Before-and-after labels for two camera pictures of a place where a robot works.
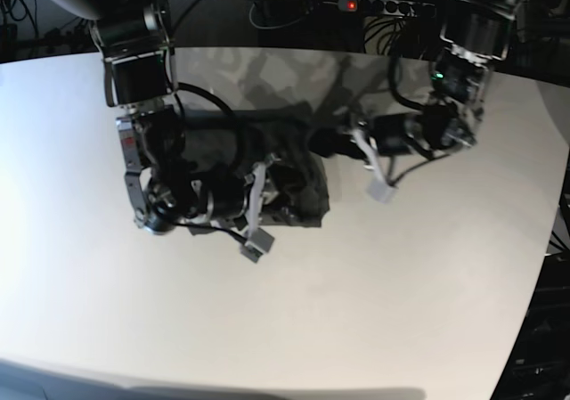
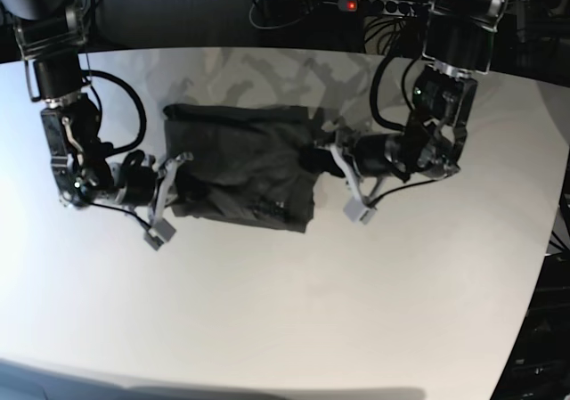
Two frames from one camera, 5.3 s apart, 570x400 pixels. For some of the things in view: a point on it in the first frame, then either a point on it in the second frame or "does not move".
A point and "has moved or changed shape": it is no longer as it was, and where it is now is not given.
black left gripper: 227,194 to 140,183
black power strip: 386,7 does not move
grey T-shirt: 297,189 has moved or changed shape
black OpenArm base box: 539,368 does not move
